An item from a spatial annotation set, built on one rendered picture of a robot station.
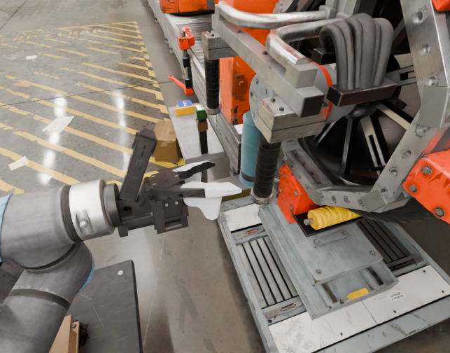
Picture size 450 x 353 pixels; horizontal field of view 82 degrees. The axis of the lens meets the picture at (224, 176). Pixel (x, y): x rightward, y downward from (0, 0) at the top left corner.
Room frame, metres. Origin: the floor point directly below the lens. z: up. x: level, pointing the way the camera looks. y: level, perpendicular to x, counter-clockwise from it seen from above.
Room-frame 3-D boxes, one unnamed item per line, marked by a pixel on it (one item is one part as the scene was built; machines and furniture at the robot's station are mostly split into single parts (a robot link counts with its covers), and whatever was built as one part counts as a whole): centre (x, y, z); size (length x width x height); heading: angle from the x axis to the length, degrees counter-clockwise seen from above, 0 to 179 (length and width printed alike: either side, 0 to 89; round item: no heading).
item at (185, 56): (2.12, 0.31, 0.30); 0.09 x 0.05 x 0.50; 18
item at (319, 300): (0.59, -0.41, 0.13); 0.50 x 0.36 x 0.10; 18
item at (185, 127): (1.02, 0.15, 0.44); 0.43 x 0.17 x 0.03; 18
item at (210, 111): (0.65, 0.03, 0.83); 0.04 x 0.04 x 0.16
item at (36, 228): (0.23, 0.29, 0.81); 0.12 x 0.09 x 0.10; 109
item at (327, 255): (0.62, -0.40, 0.32); 0.40 x 0.30 x 0.28; 18
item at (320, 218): (0.48, -0.38, 0.51); 0.29 x 0.06 x 0.06; 108
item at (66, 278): (0.21, 0.30, 0.70); 0.12 x 0.09 x 0.12; 178
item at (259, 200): (0.33, -0.07, 0.83); 0.04 x 0.04 x 0.16
